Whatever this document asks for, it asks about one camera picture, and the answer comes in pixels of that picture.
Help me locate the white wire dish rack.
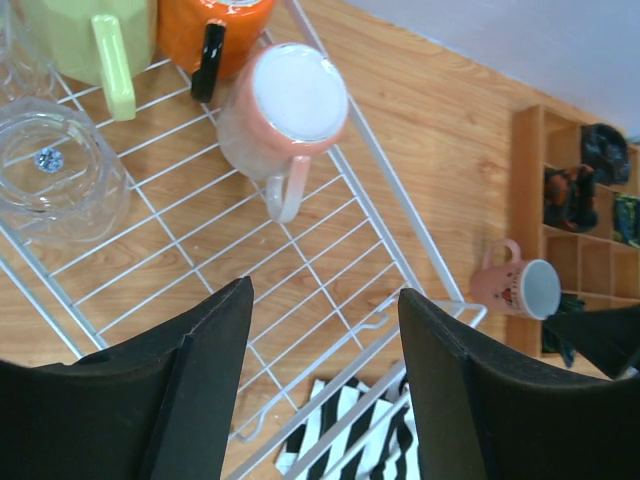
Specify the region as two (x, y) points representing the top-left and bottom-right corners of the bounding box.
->
(0, 0), (489, 480)

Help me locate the clear glass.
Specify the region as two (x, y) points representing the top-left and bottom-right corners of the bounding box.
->
(1, 97), (130, 245)
(1, 1), (56, 105)

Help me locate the small pink mug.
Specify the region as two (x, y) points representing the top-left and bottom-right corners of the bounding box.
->
(470, 239), (562, 321)

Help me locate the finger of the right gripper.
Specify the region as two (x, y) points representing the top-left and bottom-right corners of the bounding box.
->
(567, 305), (639, 379)

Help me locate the green patterned rolled sock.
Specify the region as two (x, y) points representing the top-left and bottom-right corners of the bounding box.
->
(613, 193), (639, 248)

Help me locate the wooden compartment tray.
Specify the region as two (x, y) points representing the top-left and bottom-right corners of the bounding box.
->
(504, 103), (640, 359)

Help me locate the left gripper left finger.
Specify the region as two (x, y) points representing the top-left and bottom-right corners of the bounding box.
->
(1, 277), (254, 479)

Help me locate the orange mug black handle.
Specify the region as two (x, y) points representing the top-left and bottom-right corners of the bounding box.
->
(157, 0), (276, 103)

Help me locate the light green mug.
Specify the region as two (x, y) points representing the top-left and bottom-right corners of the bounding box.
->
(12, 0), (158, 121)

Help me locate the dark orange rolled sock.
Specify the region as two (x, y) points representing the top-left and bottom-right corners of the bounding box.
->
(543, 164), (599, 233)

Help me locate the black rolled sock top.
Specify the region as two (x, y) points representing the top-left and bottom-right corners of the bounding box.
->
(581, 123), (631, 186)

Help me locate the large pink mug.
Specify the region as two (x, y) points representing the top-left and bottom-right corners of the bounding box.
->
(217, 43), (349, 223)

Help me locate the clear glass front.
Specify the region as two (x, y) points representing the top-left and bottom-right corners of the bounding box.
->
(1, 97), (130, 245)

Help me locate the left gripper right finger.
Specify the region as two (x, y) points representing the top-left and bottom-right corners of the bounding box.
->
(398, 288), (639, 479)

